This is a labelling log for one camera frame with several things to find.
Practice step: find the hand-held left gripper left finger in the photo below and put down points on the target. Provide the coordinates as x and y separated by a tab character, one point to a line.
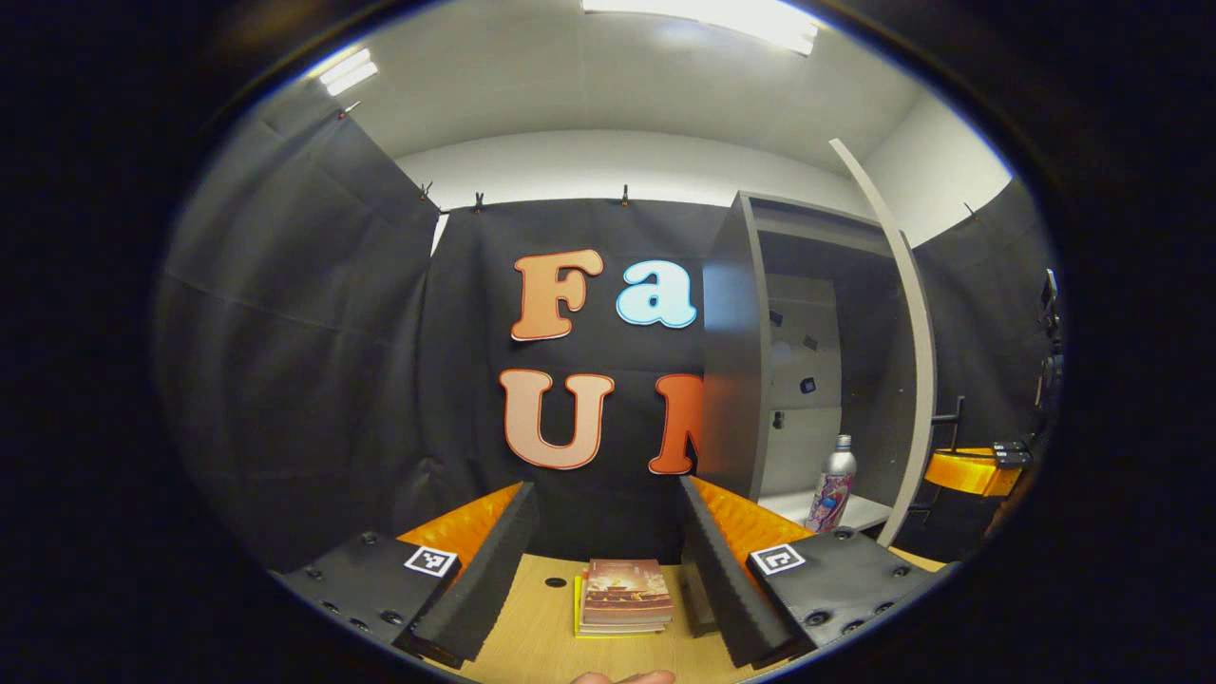
494	579

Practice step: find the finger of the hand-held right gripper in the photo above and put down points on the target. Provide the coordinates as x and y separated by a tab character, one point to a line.
959	470

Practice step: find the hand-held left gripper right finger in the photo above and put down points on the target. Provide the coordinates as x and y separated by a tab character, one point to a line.
722	589

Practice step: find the silver bottle with colourful label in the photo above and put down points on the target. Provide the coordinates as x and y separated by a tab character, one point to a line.
836	475

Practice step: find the grey cabinet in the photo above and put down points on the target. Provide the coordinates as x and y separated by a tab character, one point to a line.
731	380

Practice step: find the white cabinet shelf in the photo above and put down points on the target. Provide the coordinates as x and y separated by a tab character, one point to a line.
869	513

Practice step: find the yellow cover book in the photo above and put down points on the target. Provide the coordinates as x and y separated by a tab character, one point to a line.
577	608

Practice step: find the brown picture cover book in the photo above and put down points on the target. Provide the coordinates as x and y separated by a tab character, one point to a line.
622	589

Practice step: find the pale paged book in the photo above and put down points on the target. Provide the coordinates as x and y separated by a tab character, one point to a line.
617	629

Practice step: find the black backdrop cloth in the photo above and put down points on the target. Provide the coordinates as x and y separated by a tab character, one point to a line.
313	361

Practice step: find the large ceiling light panel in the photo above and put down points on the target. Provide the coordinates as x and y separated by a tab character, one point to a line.
722	19

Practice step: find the narrow ceiling light panel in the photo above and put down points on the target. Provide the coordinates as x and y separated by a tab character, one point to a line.
348	72

